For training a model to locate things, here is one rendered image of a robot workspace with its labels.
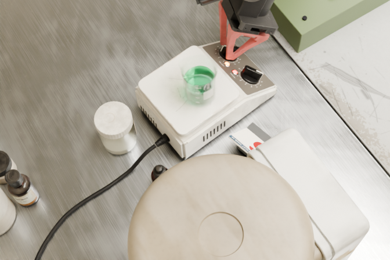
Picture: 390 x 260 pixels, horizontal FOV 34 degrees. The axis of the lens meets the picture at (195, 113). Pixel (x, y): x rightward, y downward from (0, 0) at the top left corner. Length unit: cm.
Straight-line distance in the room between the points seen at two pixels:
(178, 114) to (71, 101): 22
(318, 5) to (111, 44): 37
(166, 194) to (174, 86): 64
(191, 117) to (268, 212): 62
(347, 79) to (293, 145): 74
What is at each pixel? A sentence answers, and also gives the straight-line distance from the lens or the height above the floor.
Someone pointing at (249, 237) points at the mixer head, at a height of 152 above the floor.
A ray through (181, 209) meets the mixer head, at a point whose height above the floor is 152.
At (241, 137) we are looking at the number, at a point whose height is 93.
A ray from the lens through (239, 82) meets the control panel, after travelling 102.
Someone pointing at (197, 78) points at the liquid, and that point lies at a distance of 94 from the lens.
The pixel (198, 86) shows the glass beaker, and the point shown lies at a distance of 91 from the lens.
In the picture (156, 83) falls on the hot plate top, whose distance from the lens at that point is 99.
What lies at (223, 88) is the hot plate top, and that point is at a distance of 98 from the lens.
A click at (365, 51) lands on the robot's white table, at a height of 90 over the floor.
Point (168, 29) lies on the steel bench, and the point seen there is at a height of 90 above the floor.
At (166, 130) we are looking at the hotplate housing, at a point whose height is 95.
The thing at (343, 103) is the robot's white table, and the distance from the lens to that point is 109.
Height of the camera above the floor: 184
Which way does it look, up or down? 63 degrees down
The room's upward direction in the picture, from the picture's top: 4 degrees counter-clockwise
